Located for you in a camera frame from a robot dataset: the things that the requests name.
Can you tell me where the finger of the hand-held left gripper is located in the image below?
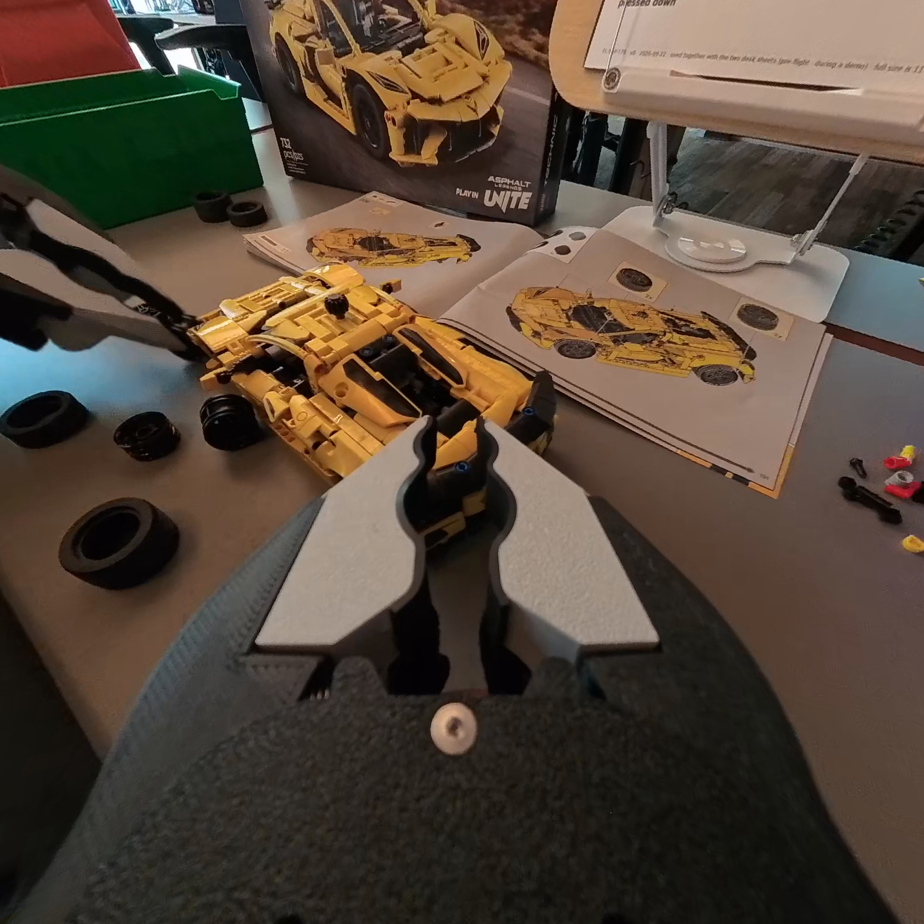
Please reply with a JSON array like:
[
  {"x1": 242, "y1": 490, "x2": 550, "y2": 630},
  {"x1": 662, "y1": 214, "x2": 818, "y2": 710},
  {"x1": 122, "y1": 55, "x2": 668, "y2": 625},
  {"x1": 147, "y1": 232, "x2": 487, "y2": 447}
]
[
  {"x1": 27, "y1": 199, "x2": 201, "y2": 331},
  {"x1": 0, "y1": 247, "x2": 205, "y2": 356}
]

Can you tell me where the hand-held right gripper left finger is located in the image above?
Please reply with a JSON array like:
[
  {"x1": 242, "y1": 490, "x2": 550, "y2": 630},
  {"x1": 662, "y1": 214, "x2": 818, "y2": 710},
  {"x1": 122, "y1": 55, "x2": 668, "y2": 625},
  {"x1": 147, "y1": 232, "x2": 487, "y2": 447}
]
[{"x1": 254, "y1": 415, "x2": 443, "y2": 695}]

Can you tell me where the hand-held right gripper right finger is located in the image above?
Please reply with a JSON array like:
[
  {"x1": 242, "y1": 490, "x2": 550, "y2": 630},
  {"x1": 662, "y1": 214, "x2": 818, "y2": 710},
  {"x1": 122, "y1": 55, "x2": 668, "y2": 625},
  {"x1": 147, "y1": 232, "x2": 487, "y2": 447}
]
[{"x1": 476, "y1": 419, "x2": 661, "y2": 695}]

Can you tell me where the yellow toy brick car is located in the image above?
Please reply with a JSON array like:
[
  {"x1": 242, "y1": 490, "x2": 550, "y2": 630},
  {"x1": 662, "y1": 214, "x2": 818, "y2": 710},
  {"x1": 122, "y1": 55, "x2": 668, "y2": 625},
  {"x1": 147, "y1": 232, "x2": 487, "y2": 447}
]
[{"x1": 189, "y1": 261, "x2": 558, "y2": 550}]

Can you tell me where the grey desk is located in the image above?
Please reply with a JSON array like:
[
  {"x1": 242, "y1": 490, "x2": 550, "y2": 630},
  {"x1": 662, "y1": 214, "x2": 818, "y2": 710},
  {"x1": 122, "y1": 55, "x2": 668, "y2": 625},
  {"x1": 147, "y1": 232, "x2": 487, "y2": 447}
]
[{"x1": 0, "y1": 94, "x2": 924, "y2": 924}]

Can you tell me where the green plastic bin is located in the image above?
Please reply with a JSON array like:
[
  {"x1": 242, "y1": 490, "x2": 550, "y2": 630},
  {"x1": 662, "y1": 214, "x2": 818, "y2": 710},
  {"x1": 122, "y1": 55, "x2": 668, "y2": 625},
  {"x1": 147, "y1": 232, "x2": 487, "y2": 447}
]
[{"x1": 0, "y1": 66, "x2": 264, "y2": 231}]

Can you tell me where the black ridged toy part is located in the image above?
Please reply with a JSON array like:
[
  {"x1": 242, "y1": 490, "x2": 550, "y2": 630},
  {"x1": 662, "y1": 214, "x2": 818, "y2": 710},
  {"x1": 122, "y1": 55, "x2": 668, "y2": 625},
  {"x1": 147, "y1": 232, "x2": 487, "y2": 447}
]
[
  {"x1": 200, "y1": 393, "x2": 262, "y2": 452},
  {"x1": 113, "y1": 411, "x2": 181, "y2": 462}
]

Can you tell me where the wheel picture instruction booklet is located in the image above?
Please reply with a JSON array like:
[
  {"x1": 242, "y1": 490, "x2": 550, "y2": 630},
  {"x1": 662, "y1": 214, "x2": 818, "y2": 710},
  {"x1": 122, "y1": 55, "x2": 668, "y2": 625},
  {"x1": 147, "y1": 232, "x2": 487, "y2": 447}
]
[{"x1": 439, "y1": 225, "x2": 834, "y2": 501}]

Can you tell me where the dark office chair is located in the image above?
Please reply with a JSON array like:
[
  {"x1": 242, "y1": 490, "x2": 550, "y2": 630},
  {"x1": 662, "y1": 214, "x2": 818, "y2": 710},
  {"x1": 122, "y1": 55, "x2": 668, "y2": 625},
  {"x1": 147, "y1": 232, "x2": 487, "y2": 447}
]
[{"x1": 115, "y1": 11, "x2": 264, "y2": 102}]

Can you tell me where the cluster of small loose bricks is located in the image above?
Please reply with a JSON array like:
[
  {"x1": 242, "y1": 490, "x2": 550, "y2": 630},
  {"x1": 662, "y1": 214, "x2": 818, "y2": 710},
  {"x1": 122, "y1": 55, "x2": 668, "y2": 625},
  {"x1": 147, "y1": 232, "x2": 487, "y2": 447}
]
[{"x1": 837, "y1": 444, "x2": 924, "y2": 555}]

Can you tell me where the toy car set box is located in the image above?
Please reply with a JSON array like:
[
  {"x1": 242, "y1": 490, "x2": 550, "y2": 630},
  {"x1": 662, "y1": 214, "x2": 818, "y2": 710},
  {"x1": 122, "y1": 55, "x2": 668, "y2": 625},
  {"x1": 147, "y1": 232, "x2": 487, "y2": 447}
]
[{"x1": 242, "y1": 0, "x2": 571, "y2": 226}]

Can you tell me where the white rounded object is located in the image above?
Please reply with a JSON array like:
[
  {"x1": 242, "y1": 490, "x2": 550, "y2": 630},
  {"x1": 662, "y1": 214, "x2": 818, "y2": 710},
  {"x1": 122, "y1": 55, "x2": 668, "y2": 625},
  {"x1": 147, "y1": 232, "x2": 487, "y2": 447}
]
[{"x1": 603, "y1": 205, "x2": 851, "y2": 323}]

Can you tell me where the printed instruction sheet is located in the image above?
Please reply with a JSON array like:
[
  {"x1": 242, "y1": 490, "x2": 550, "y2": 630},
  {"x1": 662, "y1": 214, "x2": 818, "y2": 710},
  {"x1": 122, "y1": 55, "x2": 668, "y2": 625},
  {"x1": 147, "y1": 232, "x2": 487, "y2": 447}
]
[{"x1": 583, "y1": 0, "x2": 924, "y2": 95}]

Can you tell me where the red plastic bin with handle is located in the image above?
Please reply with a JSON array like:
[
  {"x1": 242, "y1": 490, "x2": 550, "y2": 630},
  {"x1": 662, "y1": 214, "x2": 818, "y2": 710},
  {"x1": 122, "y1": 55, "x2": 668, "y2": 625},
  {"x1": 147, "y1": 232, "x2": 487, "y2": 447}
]
[{"x1": 0, "y1": 0, "x2": 141, "y2": 89}]

